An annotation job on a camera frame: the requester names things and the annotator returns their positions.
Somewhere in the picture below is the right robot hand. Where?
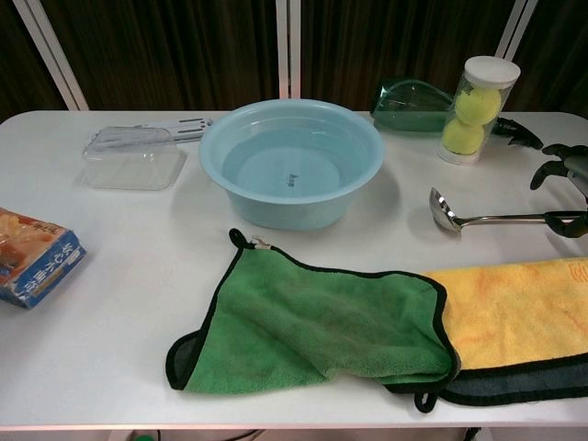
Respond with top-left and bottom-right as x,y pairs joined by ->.
529,142 -> 588,239

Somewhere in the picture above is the stainless steel ladle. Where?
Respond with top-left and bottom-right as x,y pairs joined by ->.
429,186 -> 555,236

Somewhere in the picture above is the light blue plastic bowl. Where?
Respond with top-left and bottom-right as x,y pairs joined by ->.
198,98 -> 386,231

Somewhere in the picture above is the dark curtain panel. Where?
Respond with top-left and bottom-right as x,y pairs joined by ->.
500,0 -> 588,148
0,0 -> 68,123
298,0 -> 523,111
40,0 -> 284,111

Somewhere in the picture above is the yellow tennis ball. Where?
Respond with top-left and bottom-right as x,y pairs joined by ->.
441,118 -> 486,155
454,87 -> 502,126

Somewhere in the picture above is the clear tennis ball tube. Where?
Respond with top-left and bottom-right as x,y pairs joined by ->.
435,55 -> 522,164

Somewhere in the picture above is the yellow microfiber towel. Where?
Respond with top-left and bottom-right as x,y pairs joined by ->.
385,257 -> 588,413

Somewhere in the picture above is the green spray bottle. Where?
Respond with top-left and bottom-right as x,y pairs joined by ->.
369,77 -> 544,151

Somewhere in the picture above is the green microfiber towel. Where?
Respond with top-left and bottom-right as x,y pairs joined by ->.
165,228 -> 460,395

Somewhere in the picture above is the clear plastic container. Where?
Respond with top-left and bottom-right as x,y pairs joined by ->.
75,126 -> 188,190

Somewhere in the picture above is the orange blue snack box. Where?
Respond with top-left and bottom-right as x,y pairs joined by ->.
0,206 -> 88,310

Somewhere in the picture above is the white frame post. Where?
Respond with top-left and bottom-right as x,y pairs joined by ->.
497,0 -> 547,70
275,0 -> 302,111
20,0 -> 92,111

